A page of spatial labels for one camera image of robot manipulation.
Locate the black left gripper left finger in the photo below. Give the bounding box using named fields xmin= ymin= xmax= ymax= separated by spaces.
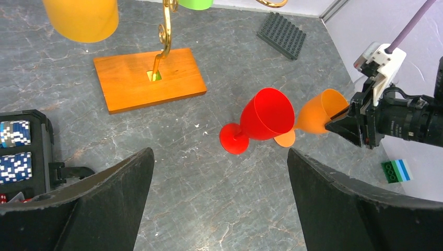
xmin=1 ymin=147 xmax=155 ymax=250

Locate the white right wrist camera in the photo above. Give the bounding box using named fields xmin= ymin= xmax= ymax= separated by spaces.
xmin=353 ymin=42 xmax=406 ymax=107

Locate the green blue brick stack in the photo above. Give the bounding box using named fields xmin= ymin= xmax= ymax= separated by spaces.
xmin=381 ymin=159 xmax=414 ymax=184

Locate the green wine glass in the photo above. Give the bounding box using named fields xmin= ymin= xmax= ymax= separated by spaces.
xmin=179 ymin=0 xmax=213 ymax=10

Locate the dark grey building plate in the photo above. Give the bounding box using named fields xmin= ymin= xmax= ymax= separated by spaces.
xmin=257 ymin=12 xmax=307 ymax=60

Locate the gold wire glass rack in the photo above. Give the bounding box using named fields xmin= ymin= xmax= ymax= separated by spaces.
xmin=93 ymin=0 xmax=288 ymax=115

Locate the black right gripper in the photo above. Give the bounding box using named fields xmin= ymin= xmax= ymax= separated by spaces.
xmin=325 ymin=86 xmax=442 ymax=149

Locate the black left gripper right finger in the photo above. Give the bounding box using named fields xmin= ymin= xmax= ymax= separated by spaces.
xmin=287 ymin=148 xmax=442 ymax=250

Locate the yellow wine glass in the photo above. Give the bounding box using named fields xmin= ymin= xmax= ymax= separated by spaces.
xmin=42 ymin=0 xmax=119 ymax=43

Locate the orange wine glass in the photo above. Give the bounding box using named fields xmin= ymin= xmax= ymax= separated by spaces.
xmin=274 ymin=89 xmax=348 ymax=147

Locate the red wine glass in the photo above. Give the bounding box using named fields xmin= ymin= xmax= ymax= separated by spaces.
xmin=219 ymin=87 xmax=295 ymax=154

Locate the black poker chip case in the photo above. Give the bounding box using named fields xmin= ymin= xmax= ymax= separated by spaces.
xmin=0 ymin=109 xmax=96 ymax=205

